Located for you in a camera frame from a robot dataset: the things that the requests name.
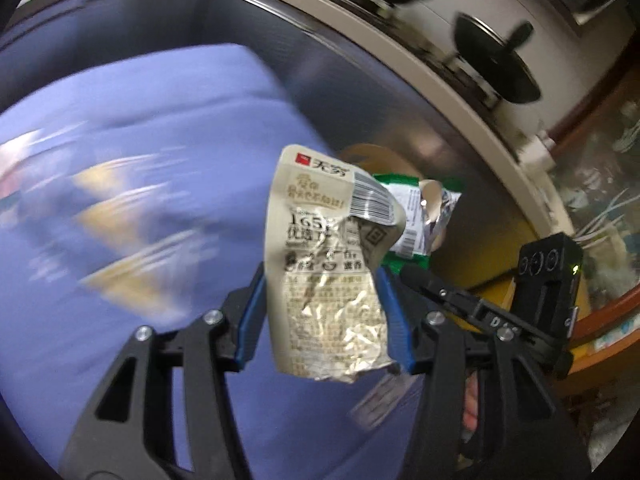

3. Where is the small white label sticker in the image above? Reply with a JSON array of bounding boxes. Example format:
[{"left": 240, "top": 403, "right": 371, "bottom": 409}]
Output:
[{"left": 349, "top": 374, "right": 417, "bottom": 430}]

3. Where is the grey steel cabinet front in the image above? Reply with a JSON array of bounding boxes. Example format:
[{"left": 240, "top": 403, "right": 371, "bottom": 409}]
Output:
[{"left": 0, "top": 0, "right": 543, "bottom": 291}]

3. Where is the black frying pan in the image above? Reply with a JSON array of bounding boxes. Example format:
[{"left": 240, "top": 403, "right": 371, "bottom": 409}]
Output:
[{"left": 452, "top": 12, "right": 544, "bottom": 105}]

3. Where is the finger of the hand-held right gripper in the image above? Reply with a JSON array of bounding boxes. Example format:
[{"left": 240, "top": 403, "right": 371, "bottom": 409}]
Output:
[{"left": 401, "top": 265, "right": 523, "bottom": 343}]

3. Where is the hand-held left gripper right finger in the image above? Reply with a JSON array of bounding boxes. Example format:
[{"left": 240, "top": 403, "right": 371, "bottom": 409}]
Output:
[{"left": 376, "top": 266, "right": 593, "bottom": 480}]

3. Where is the beige foil snack pouch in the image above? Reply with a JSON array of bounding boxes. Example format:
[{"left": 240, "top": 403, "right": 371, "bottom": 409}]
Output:
[{"left": 263, "top": 145, "right": 409, "bottom": 386}]

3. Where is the gas stove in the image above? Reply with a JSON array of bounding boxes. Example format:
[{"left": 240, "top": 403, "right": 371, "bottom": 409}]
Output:
[{"left": 320, "top": 0, "right": 507, "bottom": 112}]

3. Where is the blue tablecloth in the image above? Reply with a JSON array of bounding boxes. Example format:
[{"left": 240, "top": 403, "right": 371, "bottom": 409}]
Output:
[{"left": 0, "top": 42, "right": 431, "bottom": 480}]

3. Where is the green foil snack wrapper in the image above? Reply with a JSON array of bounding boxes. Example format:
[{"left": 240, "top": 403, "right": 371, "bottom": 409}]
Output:
[{"left": 372, "top": 172, "right": 465, "bottom": 272}]

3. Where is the round brown cardboard bin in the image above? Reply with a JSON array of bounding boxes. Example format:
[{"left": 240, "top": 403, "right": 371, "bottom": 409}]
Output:
[{"left": 334, "top": 143, "right": 468, "bottom": 263}]

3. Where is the wooden glass display cabinet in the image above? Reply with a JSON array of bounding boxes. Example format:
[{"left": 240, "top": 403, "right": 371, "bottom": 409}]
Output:
[{"left": 547, "top": 80, "right": 640, "bottom": 381}]

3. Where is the beige kitchen countertop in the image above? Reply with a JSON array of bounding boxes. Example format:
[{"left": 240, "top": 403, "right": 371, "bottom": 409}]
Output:
[{"left": 207, "top": 0, "right": 578, "bottom": 243}]

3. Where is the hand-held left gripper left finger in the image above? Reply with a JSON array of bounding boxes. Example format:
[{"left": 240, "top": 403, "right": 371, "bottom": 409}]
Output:
[{"left": 59, "top": 261, "right": 267, "bottom": 480}]

